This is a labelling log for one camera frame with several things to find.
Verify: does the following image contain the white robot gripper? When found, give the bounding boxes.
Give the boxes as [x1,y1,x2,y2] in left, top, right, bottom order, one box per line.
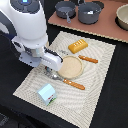
[12,36,63,71]

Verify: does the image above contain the light blue milk carton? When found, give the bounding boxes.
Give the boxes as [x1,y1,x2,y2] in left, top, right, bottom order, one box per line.
[37,83,56,106]

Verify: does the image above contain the yellow bread loaf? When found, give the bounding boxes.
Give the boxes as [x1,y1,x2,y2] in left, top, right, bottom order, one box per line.
[68,39,88,54]

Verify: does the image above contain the small grey saucepan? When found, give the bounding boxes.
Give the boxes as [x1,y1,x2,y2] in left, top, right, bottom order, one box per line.
[55,1,76,23]

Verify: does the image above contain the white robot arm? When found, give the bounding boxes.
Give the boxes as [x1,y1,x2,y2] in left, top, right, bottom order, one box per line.
[0,0,63,71]

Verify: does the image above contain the tan round plate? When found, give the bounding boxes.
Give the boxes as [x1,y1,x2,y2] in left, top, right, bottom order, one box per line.
[58,55,83,79]

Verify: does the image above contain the beige woven placemat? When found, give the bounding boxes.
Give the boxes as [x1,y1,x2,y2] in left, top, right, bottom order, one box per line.
[12,30,116,128]

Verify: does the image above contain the large grey pot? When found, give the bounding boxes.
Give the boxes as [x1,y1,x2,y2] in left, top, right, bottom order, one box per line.
[78,2,101,24]

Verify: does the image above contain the cream bowl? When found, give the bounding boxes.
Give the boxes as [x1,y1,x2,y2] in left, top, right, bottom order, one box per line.
[116,4,128,30]

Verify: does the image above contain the wooden handled fork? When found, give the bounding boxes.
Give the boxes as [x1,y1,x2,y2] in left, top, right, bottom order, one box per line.
[45,68,85,90]

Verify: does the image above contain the wooden handled knife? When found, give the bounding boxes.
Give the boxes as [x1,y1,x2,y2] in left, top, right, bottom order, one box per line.
[78,55,98,63]

